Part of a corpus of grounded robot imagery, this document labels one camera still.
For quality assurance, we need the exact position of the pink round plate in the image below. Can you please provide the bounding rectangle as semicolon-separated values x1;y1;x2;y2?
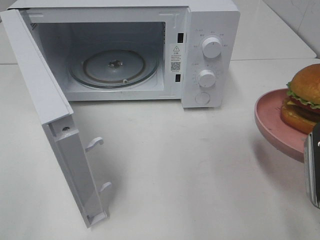
254;88;308;163

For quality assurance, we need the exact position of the white timer knob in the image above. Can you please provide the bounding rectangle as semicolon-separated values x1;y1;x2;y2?
197;69;216;88

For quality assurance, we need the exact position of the upper white power knob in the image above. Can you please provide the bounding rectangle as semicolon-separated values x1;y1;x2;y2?
201;36;222;59

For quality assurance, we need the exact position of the white microwave oven body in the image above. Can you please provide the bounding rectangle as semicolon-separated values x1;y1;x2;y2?
0;0;240;112

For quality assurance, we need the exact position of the glass microwave turntable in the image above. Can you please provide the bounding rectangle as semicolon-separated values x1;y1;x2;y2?
69;49;159;89

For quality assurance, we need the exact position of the white microwave door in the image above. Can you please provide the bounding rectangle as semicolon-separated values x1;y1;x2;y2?
0;9;112;228

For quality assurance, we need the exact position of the toy hamburger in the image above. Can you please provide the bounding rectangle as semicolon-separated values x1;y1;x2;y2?
280;63;320;134

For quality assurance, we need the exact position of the round door release button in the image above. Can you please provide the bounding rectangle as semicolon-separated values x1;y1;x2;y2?
195;92;210;105

